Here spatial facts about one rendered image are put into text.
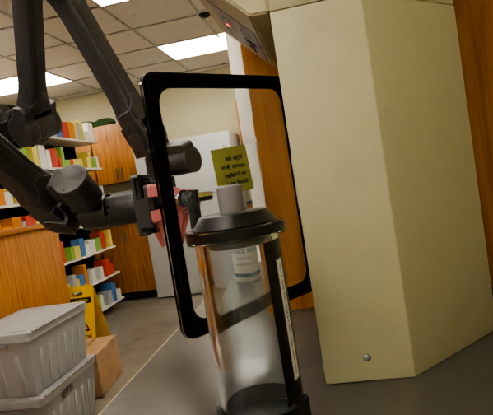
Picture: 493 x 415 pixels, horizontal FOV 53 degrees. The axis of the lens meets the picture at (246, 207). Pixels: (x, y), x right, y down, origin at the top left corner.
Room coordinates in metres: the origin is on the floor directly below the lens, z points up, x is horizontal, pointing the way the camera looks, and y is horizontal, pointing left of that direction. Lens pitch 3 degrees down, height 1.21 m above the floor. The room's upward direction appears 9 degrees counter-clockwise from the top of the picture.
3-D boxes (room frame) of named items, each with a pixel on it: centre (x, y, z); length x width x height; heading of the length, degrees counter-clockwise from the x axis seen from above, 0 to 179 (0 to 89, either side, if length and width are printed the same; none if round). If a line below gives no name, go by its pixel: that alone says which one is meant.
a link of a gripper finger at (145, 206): (0.84, 0.12, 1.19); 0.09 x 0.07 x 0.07; 80
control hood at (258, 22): (0.79, -0.04, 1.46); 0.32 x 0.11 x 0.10; 170
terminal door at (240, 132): (0.83, 0.01, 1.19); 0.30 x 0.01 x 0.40; 131
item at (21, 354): (2.69, 1.28, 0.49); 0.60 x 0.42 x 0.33; 170
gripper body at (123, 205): (0.85, 0.19, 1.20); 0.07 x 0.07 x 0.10; 80
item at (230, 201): (0.54, 0.02, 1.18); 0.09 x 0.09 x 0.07
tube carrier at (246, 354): (0.54, 0.02, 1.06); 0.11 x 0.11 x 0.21
